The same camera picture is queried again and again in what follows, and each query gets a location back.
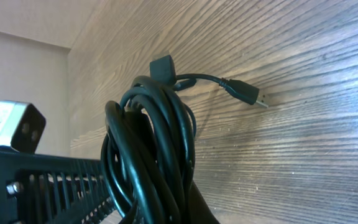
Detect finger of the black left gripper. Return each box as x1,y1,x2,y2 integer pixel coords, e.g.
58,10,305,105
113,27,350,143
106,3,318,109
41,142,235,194
0,152,114,223

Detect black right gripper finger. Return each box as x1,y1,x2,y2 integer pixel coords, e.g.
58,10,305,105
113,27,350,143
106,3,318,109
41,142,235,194
188,182,219,224

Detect black USB cable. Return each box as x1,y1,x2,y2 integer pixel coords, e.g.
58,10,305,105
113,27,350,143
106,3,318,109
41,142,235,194
99,54,270,224

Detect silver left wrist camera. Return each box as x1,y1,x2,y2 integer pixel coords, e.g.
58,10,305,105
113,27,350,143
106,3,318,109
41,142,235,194
0,100,46,154

